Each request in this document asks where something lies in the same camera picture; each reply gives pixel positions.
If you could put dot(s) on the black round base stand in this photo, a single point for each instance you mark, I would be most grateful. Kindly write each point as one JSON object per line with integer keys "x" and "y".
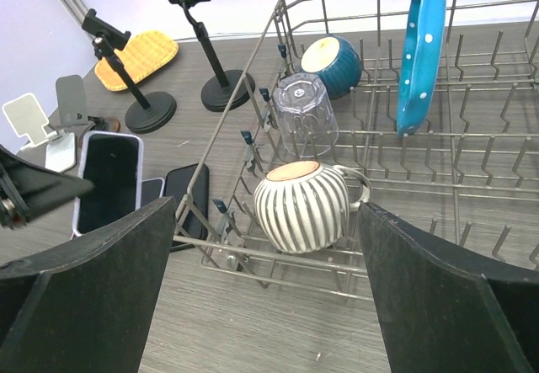
{"x": 149, "y": 112}

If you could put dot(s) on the black tall pole stand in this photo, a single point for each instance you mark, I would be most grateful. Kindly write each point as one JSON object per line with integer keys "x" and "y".
{"x": 217, "y": 91}

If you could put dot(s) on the orange woven mat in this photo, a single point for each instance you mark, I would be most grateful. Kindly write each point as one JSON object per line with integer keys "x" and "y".
{"x": 143, "y": 55}

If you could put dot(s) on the grey wire dish rack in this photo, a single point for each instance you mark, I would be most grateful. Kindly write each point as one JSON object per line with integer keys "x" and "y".
{"x": 469, "y": 174}

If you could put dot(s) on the clear glass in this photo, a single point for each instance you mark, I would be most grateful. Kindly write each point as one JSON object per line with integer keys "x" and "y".
{"x": 305, "y": 115}

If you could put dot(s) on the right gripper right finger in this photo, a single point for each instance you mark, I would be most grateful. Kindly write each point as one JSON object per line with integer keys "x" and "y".
{"x": 444, "y": 308}

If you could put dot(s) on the striped ceramic mug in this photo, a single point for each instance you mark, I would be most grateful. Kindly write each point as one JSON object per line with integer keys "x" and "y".
{"x": 305, "y": 206}

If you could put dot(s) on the teal speckled plate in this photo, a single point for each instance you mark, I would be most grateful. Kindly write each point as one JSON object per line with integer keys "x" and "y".
{"x": 420, "y": 62}

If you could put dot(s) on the grey stand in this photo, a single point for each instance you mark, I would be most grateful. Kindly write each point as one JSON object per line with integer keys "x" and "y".
{"x": 73, "y": 110}

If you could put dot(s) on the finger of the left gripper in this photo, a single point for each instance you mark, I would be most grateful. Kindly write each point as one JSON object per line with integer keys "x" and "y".
{"x": 29, "y": 191}

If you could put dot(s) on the white case phone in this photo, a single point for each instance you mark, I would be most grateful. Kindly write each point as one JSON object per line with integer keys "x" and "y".
{"x": 113, "y": 163}

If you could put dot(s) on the white phone stand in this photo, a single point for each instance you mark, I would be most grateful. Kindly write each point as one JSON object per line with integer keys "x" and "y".
{"x": 27, "y": 118}

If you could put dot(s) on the blue mug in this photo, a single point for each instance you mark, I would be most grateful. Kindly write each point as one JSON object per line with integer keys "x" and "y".
{"x": 335, "y": 61}

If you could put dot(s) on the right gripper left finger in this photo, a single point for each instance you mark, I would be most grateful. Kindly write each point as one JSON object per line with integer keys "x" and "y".
{"x": 87, "y": 304}

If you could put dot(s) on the lavender case phone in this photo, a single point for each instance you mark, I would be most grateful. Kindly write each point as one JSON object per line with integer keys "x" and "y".
{"x": 151, "y": 189}

